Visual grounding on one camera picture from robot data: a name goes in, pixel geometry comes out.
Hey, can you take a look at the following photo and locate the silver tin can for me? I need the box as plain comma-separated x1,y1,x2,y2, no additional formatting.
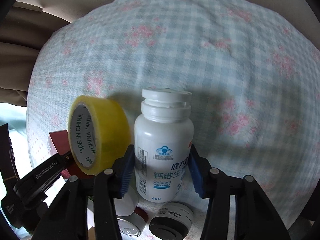
117,207,149,237

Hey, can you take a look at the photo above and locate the red small carton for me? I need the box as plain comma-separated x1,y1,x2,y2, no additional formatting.
47,130,93,179

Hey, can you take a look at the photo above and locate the black cosmetic jar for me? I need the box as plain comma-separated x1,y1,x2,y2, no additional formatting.
149,202,194,240

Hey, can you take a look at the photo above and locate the yellow tape roll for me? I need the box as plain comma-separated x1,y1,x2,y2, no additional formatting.
68,95,131,176

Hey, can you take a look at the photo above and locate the white vitamin bottle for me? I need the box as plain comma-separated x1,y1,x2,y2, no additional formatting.
134,88,194,203

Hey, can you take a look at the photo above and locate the white lid green jar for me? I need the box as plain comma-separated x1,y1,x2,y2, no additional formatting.
114,186,139,217

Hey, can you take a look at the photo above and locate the right brown curtain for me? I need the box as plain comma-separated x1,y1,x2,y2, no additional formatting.
0,2,69,107

